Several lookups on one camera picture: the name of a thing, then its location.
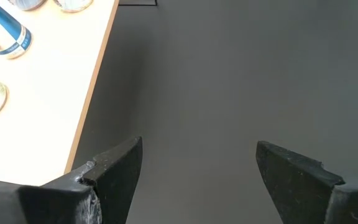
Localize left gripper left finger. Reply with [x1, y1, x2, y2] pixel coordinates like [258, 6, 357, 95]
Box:
[0, 136, 143, 224]

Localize blue silver Red Bull can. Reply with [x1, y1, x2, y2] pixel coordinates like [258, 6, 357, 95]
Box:
[0, 0, 33, 60]

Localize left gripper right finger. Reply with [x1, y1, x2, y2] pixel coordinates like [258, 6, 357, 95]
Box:
[255, 140, 358, 224]

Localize dark grey can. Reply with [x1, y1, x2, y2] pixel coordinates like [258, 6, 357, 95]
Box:
[7, 0, 47, 12]

